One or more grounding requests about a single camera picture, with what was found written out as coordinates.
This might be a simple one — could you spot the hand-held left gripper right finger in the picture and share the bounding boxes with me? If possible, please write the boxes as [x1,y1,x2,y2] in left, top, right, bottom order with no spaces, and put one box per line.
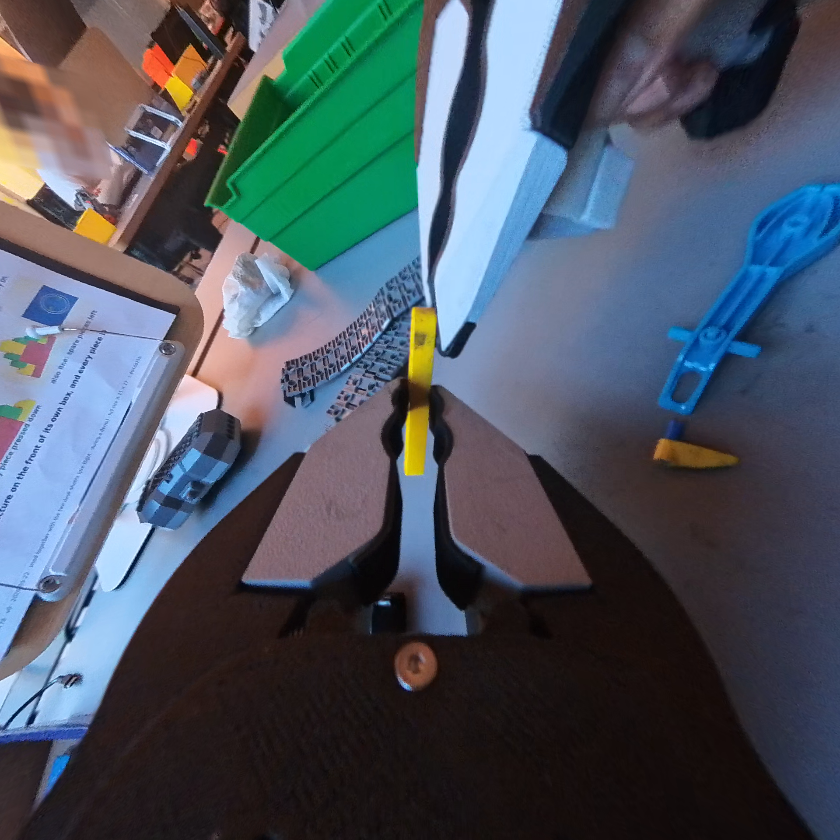
[430,384,593,610]

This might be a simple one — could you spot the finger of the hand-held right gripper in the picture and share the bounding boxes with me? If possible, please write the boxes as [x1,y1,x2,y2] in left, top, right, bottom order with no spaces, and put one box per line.
[432,0,635,360]
[415,0,478,309]

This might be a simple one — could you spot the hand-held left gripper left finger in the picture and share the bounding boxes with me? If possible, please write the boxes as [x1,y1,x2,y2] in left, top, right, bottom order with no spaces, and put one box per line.
[241,381,403,608]

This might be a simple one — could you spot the yellow plastic piece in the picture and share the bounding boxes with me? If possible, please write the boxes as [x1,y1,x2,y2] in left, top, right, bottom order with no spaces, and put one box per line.
[403,306,439,476]

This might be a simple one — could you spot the grey desk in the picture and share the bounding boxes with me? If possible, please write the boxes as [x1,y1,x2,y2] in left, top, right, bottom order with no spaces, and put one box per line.
[0,0,840,840]

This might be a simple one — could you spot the person's right hand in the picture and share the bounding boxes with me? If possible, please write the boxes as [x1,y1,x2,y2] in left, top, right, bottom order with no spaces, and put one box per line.
[613,20,726,129]

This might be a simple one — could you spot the grey faceted toy block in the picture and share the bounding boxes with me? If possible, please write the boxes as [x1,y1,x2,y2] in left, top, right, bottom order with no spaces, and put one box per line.
[136,410,242,531]

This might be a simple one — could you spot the green plastic bin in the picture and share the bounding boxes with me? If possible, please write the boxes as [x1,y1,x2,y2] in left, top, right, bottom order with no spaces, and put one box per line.
[205,0,426,271]

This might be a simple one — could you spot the white flat pad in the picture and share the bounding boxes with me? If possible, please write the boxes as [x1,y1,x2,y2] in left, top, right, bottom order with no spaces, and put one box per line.
[95,374,221,592]

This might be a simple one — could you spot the yellow wedge piece blue pin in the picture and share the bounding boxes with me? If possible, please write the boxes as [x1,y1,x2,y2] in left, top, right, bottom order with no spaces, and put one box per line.
[653,420,740,470]

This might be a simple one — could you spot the instruction sheet stand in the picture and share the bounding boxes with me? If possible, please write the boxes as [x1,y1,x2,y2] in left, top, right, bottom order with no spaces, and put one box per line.
[39,338,186,601]

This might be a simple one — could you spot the wooden display board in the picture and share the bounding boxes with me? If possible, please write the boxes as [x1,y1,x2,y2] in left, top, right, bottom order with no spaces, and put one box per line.
[0,200,206,680]

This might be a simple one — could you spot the crumpled white tissue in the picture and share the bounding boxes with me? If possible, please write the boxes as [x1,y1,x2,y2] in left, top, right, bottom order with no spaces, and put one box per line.
[222,252,295,339]

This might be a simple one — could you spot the wooden table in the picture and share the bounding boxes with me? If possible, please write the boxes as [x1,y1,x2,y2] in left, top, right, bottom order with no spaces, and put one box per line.
[108,33,247,250]

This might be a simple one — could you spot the blue plastic lever tool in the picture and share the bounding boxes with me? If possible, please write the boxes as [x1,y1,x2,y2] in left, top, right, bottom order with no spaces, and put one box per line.
[658,184,840,416]

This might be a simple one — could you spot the printed instruction sheet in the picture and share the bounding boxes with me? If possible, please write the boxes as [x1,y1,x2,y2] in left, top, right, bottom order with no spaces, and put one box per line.
[0,246,179,657]

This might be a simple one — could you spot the clear acrylic stand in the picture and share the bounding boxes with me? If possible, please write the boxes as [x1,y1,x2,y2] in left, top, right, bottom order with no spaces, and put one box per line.
[112,101,185,175]

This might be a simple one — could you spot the brown cardboard box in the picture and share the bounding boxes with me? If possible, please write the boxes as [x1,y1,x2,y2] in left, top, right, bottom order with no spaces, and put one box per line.
[59,26,148,132]

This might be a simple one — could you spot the yellow block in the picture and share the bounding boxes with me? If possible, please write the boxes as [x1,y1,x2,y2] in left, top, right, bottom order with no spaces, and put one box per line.
[73,209,117,245]

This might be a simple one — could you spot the thin metal wire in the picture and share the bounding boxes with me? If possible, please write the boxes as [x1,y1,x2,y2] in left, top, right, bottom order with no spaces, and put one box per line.
[26,325,168,345]

